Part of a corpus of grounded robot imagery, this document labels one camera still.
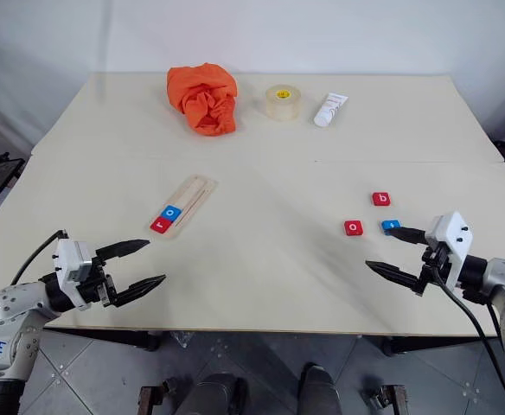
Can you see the red letter r tile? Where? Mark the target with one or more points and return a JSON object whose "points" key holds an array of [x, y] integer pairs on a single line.
{"points": [[161, 225]]}

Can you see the blue letter t tile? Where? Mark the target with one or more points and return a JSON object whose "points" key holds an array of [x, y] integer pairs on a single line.
{"points": [[390, 225]]}

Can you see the wooden letter tray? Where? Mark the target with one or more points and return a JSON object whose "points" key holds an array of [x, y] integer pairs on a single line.
{"points": [[194, 194]]}

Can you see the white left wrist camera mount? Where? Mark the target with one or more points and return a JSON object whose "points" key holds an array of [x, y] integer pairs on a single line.
{"points": [[71, 263]]}

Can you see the brown metal bracket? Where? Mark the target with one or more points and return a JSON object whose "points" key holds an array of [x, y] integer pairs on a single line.
{"points": [[391, 397], [151, 395]]}

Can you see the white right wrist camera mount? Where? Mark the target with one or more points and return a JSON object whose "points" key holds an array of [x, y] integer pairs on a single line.
{"points": [[449, 235]]}

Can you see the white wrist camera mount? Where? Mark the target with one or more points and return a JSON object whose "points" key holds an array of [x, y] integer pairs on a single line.
{"points": [[71, 263], [449, 235]]}

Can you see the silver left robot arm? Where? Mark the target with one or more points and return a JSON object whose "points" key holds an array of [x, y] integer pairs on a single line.
{"points": [[6, 311]]}

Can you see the orange crumpled cloth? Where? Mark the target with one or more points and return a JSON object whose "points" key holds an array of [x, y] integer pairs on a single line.
{"points": [[200, 95]]}

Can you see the dark rounded shape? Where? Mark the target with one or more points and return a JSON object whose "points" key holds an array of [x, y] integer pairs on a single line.
{"points": [[319, 391]]}

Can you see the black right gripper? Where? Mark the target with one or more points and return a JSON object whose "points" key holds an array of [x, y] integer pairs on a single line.
{"points": [[435, 263]]}

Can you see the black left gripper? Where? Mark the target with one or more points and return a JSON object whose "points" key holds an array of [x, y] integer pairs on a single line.
{"points": [[101, 285]]}

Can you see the blue letter o tile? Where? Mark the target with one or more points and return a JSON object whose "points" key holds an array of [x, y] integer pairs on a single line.
{"points": [[171, 212]]}

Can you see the red letter b tile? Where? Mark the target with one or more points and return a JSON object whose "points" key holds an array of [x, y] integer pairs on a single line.
{"points": [[381, 199]]}

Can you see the clear packing tape roll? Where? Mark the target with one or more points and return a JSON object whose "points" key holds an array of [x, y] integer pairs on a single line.
{"points": [[283, 106]]}

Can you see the red letter o tile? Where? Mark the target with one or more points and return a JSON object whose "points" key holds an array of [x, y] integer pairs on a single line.
{"points": [[353, 228]]}

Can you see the clear plastic bag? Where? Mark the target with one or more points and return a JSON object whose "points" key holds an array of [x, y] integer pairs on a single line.
{"points": [[181, 339]]}

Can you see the white cream tube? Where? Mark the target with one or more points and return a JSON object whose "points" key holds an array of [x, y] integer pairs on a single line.
{"points": [[329, 110]]}

